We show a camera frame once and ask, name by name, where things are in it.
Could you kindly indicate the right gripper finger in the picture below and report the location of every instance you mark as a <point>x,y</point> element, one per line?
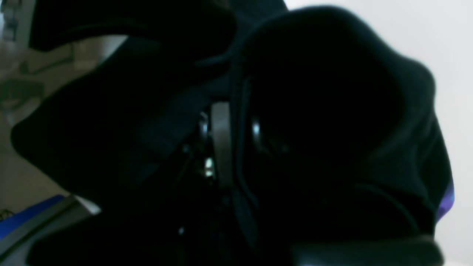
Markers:
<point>222,143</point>

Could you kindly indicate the black T-shirt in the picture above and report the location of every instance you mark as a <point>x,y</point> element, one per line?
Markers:
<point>338,157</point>

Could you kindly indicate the blue plastic box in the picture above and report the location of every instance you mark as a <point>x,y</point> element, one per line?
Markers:
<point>11,223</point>

